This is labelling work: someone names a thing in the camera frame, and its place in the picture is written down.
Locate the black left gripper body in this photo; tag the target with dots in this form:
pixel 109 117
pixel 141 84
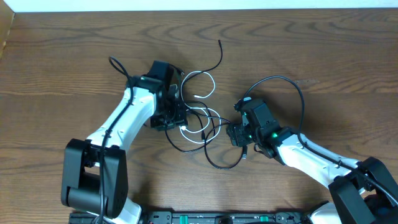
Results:
pixel 173 116

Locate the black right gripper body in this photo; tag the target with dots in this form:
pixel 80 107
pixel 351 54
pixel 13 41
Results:
pixel 244 135

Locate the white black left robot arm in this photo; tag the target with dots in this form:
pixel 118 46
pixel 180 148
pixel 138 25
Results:
pixel 95 177

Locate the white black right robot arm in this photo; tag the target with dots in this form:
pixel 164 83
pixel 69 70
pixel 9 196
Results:
pixel 362 191

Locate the brown wooden side panel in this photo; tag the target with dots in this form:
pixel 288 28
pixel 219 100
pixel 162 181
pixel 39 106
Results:
pixel 6 20

